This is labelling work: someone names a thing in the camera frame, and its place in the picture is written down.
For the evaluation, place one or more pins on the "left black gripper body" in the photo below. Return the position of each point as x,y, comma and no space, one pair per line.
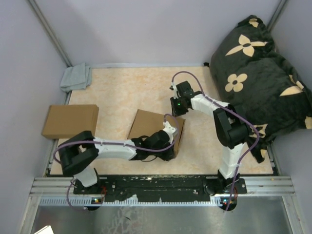
164,154

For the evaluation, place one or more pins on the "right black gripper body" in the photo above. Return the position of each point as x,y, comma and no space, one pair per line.
177,106

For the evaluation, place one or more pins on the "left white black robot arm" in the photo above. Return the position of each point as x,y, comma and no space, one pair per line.
76,154

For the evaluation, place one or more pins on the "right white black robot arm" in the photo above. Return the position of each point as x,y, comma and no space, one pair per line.
231,131

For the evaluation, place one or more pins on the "small closed cardboard box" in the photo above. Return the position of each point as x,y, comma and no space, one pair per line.
66,121

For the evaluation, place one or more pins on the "black floral pillow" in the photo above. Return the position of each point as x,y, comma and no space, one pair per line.
247,70

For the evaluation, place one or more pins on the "grey folded cloth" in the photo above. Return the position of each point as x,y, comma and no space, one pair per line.
76,78

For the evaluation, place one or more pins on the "white paper corner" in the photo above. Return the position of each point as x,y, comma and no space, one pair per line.
45,230

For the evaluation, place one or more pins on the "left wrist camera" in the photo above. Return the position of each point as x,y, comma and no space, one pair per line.
170,130

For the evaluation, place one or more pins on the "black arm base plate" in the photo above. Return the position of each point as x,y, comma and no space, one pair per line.
153,188

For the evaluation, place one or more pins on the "aluminium frame rail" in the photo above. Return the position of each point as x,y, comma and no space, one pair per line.
60,191

